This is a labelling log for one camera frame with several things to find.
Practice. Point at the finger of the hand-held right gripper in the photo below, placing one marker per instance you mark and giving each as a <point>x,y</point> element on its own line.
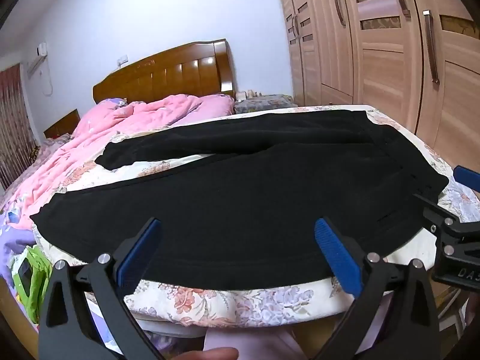
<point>431,210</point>
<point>467,177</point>

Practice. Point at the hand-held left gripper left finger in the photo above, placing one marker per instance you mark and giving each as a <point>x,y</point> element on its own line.
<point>137,253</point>

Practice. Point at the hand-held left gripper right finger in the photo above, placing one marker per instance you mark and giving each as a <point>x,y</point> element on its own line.
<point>337,255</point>

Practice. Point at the black pants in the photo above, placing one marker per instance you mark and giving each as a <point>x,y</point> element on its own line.
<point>232,195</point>

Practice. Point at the person's left hand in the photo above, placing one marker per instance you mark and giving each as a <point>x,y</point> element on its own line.
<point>210,354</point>

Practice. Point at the floral bed sheet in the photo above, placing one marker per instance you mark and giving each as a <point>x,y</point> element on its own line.
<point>210,300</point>

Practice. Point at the green bag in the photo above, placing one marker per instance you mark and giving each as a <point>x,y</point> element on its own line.
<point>32,277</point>

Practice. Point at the person's pale clothing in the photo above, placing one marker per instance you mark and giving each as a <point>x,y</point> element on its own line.
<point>255,345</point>

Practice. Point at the purple blanket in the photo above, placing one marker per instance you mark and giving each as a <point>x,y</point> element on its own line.
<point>15,240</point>

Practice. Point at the pink quilt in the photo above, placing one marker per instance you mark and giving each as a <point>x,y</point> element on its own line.
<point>123,127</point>

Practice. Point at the small wooden headboard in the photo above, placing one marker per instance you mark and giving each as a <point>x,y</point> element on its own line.
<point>62,123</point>

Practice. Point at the wooden wardrobe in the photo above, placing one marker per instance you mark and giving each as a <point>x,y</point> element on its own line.
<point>375,45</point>

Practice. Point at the cloth-covered nightstand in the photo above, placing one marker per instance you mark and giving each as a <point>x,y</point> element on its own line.
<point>262,103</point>

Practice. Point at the red patterned curtain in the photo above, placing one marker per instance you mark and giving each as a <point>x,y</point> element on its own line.
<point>13,127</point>

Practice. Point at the wooden bed headboard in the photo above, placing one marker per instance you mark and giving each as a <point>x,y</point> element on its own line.
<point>168,75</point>

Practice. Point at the white air conditioner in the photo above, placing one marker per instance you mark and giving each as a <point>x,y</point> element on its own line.
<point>37,58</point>

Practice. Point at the white wall socket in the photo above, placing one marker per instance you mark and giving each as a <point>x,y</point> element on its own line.
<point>122,60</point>

